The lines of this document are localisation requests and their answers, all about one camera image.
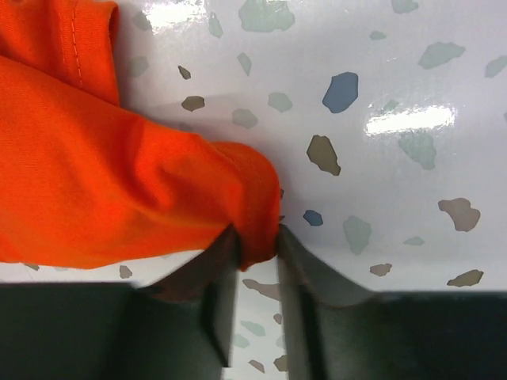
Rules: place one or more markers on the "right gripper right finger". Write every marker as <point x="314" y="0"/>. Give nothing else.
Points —
<point x="311" y="295"/>

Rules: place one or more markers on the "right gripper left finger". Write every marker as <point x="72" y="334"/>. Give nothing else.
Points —
<point x="183" y="324"/>

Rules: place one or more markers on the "orange t-shirt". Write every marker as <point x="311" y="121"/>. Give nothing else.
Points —
<point x="86" y="183"/>

